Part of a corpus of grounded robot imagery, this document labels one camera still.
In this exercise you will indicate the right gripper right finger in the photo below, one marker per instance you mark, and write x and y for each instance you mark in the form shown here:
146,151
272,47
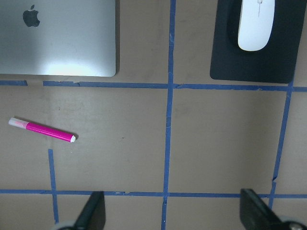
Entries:
256,215

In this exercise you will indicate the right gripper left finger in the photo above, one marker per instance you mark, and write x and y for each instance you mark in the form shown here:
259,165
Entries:
93,215

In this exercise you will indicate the pink marker pen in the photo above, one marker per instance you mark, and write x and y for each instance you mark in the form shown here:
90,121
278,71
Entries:
44,130

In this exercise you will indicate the white computer mouse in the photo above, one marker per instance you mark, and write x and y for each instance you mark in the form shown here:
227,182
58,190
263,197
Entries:
255,24

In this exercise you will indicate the black mousepad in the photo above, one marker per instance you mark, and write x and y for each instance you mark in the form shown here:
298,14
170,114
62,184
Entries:
275,63

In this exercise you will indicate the grey laptop notebook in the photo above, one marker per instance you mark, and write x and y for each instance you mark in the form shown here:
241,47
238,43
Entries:
58,37

